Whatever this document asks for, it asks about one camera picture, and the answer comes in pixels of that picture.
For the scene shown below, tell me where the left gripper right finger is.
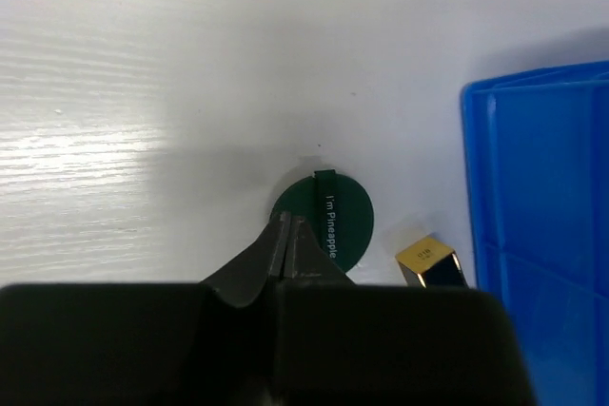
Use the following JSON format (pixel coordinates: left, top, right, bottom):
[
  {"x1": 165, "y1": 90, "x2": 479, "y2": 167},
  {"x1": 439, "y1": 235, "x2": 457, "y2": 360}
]
[{"x1": 280, "y1": 216, "x2": 354, "y2": 289}]

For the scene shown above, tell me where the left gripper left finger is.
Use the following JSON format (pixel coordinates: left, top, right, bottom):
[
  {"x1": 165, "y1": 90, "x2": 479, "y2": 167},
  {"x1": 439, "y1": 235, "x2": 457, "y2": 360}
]
[{"x1": 202, "y1": 212, "x2": 291, "y2": 309}]

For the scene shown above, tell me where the dark green powder puff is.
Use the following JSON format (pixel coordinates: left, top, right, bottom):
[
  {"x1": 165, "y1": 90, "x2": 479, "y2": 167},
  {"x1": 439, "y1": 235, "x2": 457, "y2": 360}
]
[{"x1": 270, "y1": 169, "x2": 374, "y2": 273}]

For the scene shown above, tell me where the black gold lipstick upright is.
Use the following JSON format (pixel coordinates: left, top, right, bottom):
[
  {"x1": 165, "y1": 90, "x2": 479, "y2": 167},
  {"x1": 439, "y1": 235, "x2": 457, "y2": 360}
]
[{"x1": 395, "y1": 236, "x2": 468, "y2": 288}]

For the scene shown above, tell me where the blue plastic organizer bin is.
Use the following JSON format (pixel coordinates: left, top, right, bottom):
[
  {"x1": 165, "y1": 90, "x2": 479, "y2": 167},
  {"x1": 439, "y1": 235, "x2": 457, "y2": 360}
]
[{"x1": 462, "y1": 61, "x2": 608, "y2": 405}]

